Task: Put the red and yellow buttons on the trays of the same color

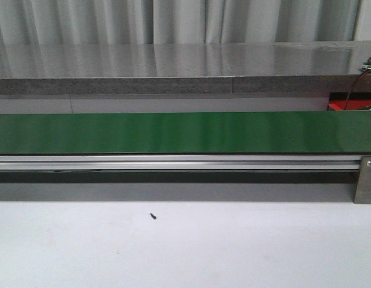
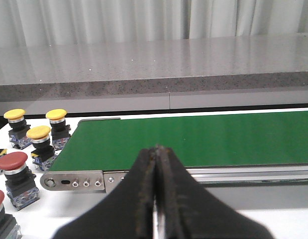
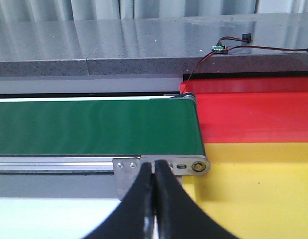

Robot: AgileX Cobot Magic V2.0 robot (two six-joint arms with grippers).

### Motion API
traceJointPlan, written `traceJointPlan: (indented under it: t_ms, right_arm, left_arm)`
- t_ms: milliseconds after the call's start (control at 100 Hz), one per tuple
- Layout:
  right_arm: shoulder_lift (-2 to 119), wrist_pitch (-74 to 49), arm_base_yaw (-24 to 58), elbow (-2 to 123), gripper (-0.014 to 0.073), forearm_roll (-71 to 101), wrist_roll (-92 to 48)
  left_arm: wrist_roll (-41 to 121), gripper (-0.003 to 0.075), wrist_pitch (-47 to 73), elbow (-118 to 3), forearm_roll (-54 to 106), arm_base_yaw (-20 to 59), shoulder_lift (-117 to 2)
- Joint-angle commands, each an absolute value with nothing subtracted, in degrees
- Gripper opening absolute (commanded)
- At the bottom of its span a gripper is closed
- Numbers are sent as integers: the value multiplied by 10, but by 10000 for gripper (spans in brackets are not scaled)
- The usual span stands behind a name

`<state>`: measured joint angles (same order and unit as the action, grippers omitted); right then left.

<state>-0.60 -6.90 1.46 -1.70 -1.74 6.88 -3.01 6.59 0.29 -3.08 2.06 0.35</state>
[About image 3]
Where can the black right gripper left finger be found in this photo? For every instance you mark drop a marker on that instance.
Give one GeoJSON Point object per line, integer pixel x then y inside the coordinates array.
{"type": "Point", "coordinates": [133, 218]}

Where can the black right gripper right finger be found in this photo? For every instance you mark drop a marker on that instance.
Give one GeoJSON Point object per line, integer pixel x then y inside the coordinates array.
{"type": "Point", "coordinates": [178, 216]}

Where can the yellow plastic tray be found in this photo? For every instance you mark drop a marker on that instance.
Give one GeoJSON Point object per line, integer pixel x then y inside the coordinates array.
{"type": "Point", "coordinates": [255, 190]}

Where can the green conveyor belt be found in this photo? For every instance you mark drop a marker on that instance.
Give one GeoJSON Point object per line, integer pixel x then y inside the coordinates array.
{"type": "Point", "coordinates": [105, 127]}

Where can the red plastic tray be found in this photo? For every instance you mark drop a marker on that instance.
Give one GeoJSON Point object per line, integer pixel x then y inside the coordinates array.
{"type": "Point", "coordinates": [253, 109]}

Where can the grey stone counter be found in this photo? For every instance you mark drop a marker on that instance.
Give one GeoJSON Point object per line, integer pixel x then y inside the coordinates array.
{"type": "Point", "coordinates": [151, 46]}

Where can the small green circuit board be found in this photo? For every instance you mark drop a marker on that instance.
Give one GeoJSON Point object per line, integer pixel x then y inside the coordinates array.
{"type": "Point", "coordinates": [219, 49]}

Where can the grey curtain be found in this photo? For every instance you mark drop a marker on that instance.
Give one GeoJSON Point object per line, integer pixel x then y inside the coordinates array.
{"type": "Point", "coordinates": [54, 10]}

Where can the metal conveyor support bracket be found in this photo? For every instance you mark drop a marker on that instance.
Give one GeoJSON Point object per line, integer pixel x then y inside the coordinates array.
{"type": "Point", "coordinates": [124, 179]}

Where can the aluminium conveyor frame rail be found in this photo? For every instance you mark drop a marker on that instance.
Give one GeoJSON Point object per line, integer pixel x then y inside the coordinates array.
{"type": "Point", "coordinates": [198, 164]}

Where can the small black wall socket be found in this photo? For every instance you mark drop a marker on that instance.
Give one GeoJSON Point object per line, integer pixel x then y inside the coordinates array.
{"type": "Point", "coordinates": [247, 37]}

